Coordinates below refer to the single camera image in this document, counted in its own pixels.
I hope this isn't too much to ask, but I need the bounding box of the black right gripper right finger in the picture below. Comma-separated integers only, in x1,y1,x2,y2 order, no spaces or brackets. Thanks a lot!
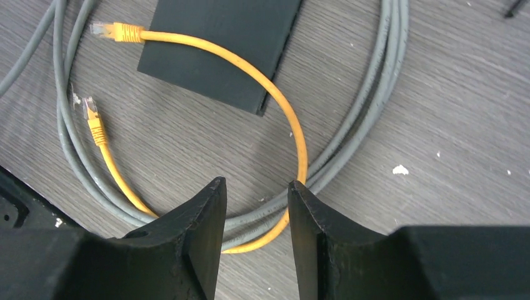
288,181,529,299

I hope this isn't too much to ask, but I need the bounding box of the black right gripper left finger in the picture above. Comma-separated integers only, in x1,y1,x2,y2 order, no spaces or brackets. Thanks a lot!
1,177,227,299

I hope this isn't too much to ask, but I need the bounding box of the black network switch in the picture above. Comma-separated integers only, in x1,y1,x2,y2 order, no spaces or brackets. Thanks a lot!
137,0,302,116

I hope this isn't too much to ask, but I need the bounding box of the grey ethernet cable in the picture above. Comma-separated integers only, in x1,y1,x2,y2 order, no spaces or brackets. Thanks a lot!
0,0,410,252

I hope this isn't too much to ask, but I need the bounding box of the black microphone tripod stand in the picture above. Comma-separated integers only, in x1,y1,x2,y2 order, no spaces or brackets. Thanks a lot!
503,0,529,19

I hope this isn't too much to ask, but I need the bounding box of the yellow ethernet patch cable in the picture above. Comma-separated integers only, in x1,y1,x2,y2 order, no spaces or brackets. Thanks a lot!
82,21,309,254

